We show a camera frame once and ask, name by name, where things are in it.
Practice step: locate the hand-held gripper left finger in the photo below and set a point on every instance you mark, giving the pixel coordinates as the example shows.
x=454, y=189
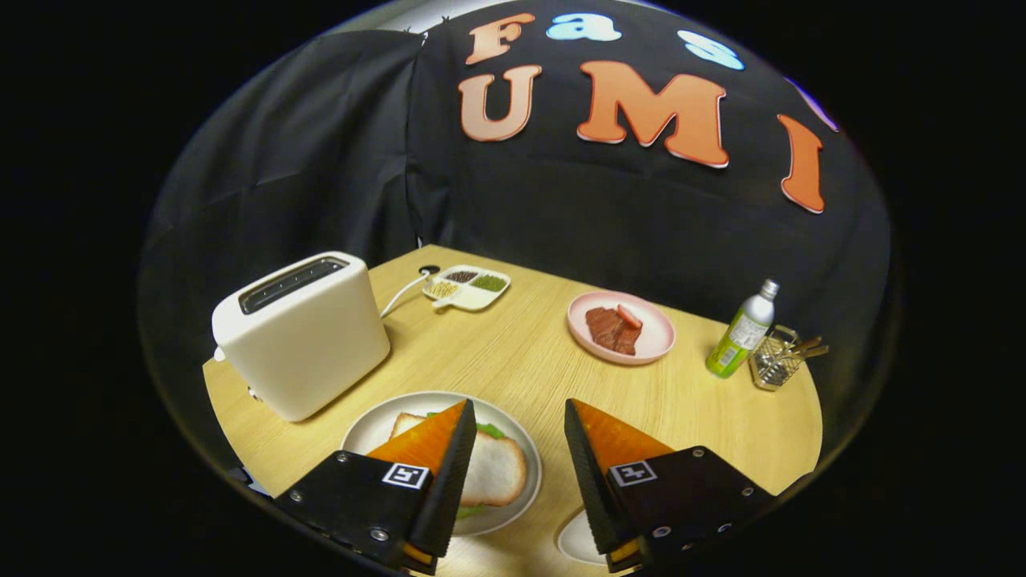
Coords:
x=449, y=489

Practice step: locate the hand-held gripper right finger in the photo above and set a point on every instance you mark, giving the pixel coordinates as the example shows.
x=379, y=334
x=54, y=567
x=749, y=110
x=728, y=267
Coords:
x=589, y=481

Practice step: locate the toasted bread slice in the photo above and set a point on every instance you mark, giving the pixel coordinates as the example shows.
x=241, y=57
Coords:
x=497, y=473

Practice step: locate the green lettuce leaf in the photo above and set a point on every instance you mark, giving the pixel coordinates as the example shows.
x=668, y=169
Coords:
x=490, y=430

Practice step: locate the small white plate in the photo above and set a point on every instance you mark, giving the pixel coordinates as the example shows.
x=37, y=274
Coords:
x=575, y=537

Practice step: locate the large white plate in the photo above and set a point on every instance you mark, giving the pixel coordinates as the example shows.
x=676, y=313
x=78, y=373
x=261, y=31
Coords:
x=369, y=429

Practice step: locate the brown meat slices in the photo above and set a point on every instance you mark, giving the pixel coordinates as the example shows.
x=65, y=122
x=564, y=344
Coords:
x=609, y=328

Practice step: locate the pink plate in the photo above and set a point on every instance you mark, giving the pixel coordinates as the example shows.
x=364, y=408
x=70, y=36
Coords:
x=657, y=340

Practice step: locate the red food slice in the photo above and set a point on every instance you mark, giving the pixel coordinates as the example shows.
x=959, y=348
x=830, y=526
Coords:
x=630, y=316

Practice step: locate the divided white bean tray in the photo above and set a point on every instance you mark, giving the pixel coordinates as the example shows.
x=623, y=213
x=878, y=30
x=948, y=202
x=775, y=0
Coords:
x=477, y=298

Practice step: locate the white toaster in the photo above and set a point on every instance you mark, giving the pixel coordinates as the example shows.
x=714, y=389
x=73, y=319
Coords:
x=313, y=344

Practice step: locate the green label bottle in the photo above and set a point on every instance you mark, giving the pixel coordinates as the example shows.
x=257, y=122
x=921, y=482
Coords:
x=737, y=336

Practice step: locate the black backdrop cloth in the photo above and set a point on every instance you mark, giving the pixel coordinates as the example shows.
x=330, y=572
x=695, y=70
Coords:
x=280, y=184

